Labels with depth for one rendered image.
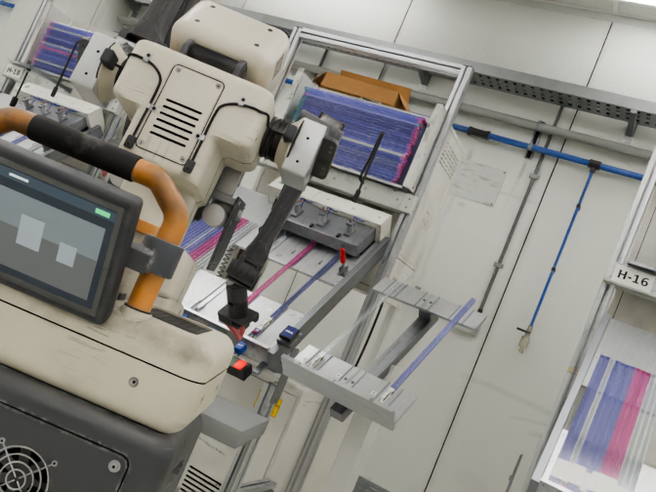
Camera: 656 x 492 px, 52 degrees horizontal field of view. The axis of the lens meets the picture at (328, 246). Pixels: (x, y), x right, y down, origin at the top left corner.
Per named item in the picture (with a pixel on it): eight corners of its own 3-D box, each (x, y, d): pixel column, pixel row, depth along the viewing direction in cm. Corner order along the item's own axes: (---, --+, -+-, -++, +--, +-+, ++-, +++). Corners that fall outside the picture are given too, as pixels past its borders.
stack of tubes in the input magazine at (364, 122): (395, 184, 240) (425, 115, 242) (278, 145, 261) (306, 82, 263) (405, 194, 251) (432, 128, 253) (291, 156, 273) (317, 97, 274)
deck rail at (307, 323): (273, 369, 196) (273, 353, 192) (267, 367, 197) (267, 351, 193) (389, 252, 246) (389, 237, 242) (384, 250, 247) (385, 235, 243)
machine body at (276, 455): (227, 572, 216) (304, 390, 220) (75, 470, 245) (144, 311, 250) (307, 538, 275) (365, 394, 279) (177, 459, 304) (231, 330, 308)
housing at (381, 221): (378, 258, 245) (381, 225, 236) (267, 216, 265) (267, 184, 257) (389, 247, 250) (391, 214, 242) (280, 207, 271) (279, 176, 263)
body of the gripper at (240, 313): (231, 305, 194) (229, 284, 190) (260, 317, 189) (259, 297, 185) (217, 316, 189) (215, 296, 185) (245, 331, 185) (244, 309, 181)
